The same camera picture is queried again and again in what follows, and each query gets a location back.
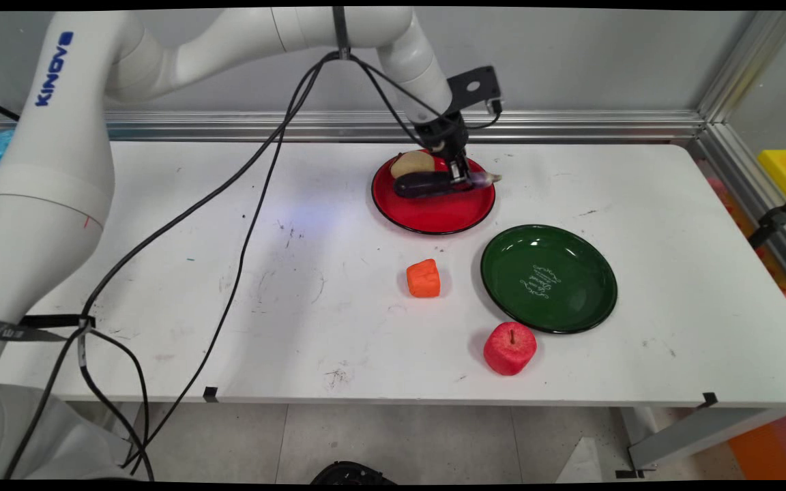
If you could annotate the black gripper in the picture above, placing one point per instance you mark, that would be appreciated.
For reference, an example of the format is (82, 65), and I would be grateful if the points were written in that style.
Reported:
(444, 133)

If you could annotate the dark purple eggplant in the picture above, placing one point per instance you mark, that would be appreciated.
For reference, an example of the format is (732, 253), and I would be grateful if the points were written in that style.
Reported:
(424, 185)

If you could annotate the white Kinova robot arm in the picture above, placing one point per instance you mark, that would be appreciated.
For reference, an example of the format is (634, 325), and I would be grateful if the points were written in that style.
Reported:
(52, 170)

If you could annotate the tan potato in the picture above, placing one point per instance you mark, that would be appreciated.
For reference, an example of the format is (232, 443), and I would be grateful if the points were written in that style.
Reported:
(412, 164)

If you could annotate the red plate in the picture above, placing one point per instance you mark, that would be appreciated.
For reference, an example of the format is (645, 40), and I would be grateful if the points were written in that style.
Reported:
(434, 211)

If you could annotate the green plate with white print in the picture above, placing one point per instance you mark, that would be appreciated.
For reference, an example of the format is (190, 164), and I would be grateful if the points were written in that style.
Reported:
(550, 279)

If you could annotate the red apple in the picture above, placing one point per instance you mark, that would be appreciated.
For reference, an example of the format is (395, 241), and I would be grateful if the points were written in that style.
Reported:
(509, 349)

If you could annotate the black object on floor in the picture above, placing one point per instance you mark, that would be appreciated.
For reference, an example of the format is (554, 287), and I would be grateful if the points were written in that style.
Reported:
(352, 474)

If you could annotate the black clamp bar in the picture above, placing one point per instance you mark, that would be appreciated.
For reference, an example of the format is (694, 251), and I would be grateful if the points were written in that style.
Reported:
(778, 217)

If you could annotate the black tape mark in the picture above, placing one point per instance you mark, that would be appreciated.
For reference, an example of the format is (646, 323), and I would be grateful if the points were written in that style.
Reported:
(710, 400)

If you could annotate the grey table leg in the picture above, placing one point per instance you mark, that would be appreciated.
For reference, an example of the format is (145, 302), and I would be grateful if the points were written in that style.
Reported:
(700, 433)

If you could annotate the orange box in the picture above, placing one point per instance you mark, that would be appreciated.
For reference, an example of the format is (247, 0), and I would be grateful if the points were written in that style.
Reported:
(772, 447)

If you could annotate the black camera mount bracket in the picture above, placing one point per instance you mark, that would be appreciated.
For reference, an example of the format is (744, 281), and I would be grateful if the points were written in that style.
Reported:
(478, 85)

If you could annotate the long aluminium frame rail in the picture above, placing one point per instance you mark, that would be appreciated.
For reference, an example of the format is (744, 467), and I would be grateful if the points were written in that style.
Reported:
(366, 126)

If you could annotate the short aluminium frame rail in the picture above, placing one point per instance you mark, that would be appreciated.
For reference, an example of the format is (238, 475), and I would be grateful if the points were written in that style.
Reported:
(754, 198)

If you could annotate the aluminium frame post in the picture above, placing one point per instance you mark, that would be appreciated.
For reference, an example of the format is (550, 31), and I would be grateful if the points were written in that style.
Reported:
(748, 65)

